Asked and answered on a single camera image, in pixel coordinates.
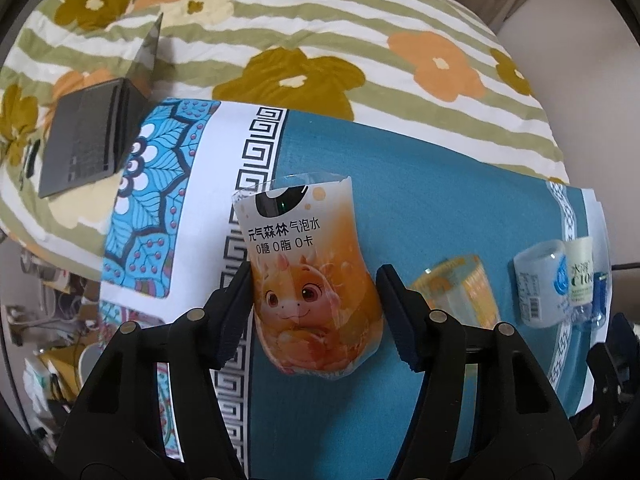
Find green C100 label cup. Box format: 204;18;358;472
565;236;594;325

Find blue patterned tablecloth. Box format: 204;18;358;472
101;99;606;479

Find floral striped bed quilt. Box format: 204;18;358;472
1;0;567;280

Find yellow orange label cup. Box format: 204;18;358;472
410;255;501;330

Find white blue label cup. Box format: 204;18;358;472
513;240;570;328

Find orange dragon label cup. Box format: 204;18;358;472
232;174;384;379

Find dark grey laptop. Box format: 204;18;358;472
38;16;163;198

